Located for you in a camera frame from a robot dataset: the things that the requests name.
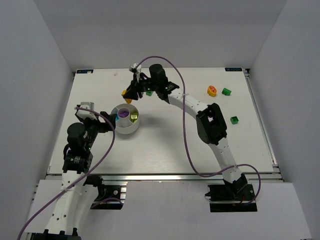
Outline orange long lego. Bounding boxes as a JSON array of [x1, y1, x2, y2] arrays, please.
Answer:
[[121, 89, 133, 104]]

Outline lime lego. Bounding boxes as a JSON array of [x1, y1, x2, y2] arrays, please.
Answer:
[[130, 112, 139, 124]]

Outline purple long lego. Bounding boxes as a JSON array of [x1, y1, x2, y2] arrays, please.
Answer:
[[117, 108, 130, 118]]

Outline orange yellow round lego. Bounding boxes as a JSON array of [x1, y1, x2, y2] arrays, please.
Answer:
[[207, 85, 217, 97]]

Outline small green lego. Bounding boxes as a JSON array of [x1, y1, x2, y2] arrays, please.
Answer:
[[230, 116, 239, 125]]

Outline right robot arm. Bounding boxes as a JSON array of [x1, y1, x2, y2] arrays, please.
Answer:
[[123, 63, 248, 200]]

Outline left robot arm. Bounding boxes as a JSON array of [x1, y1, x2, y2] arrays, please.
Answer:
[[33, 107, 117, 240]]

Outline white round divided container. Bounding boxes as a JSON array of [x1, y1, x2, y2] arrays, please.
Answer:
[[111, 103, 140, 135]]

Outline left blue label sticker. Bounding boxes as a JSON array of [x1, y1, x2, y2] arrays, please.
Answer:
[[76, 69, 94, 74]]

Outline blue label sticker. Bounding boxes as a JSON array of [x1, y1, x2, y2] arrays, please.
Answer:
[[76, 69, 94, 74], [224, 67, 243, 72]]

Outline right blue label sticker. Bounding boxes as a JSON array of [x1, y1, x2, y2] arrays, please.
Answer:
[[224, 67, 243, 72]]

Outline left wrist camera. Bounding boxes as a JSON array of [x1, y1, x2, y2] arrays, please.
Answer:
[[75, 101, 97, 121]]

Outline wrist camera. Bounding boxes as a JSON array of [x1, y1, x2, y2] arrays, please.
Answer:
[[75, 101, 97, 121], [129, 63, 142, 79]]

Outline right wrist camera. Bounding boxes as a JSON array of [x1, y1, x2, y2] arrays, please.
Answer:
[[129, 63, 142, 79]]

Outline aluminium table rail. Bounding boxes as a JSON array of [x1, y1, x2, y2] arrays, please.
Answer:
[[44, 172, 285, 183]]

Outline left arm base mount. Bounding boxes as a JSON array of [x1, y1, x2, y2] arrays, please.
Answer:
[[83, 175, 124, 210]]

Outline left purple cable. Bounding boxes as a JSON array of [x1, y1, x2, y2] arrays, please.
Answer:
[[17, 107, 116, 240]]

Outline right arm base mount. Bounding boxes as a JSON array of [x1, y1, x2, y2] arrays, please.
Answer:
[[204, 184, 258, 213]]

